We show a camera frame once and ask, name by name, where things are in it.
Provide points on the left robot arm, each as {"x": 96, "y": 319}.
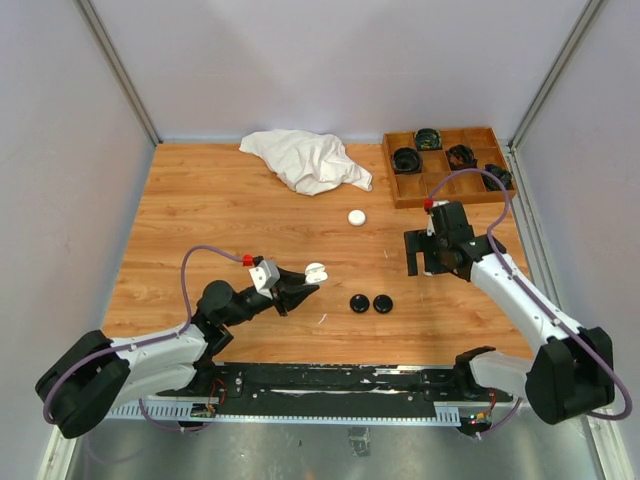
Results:
{"x": 97, "y": 373}

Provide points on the grey slotted cable duct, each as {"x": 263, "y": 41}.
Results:
{"x": 196, "y": 412}

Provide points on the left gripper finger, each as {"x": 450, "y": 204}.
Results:
{"x": 288, "y": 297}
{"x": 290, "y": 278}

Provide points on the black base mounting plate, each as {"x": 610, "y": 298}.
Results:
{"x": 327, "y": 392}

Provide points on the wooden compartment tray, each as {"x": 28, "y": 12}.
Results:
{"x": 414, "y": 173}

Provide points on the white round charging case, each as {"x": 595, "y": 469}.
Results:
{"x": 356, "y": 218}

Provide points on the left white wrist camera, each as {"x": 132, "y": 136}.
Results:
{"x": 264, "y": 277}

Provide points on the black charging case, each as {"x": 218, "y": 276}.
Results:
{"x": 383, "y": 304}
{"x": 359, "y": 303}

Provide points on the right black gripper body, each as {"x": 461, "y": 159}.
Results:
{"x": 432, "y": 246}

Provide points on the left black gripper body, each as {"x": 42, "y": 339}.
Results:
{"x": 249, "y": 305}

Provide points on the white crumpled cloth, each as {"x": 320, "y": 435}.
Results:
{"x": 307, "y": 163}

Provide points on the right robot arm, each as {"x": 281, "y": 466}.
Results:
{"x": 570, "y": 373}

